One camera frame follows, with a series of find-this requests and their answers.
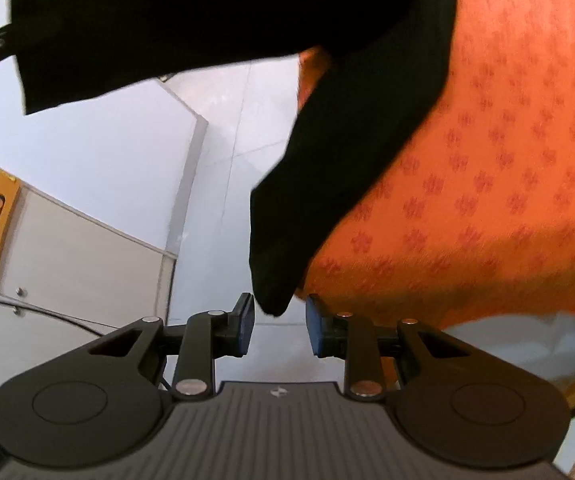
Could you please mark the white cabinet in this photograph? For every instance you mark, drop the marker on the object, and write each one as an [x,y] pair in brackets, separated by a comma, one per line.
[82,270]

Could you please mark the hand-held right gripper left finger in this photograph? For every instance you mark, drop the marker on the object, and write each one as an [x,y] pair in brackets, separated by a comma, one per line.
[247,317]

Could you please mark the long black garment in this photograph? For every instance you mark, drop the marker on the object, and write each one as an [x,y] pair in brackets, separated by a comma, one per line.
[342,160]

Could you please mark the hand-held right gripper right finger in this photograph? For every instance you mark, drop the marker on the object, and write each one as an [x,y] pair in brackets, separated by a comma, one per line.
[315,325]

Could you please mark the orange patterned mat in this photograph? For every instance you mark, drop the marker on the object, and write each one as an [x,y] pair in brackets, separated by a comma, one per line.
[492,160]

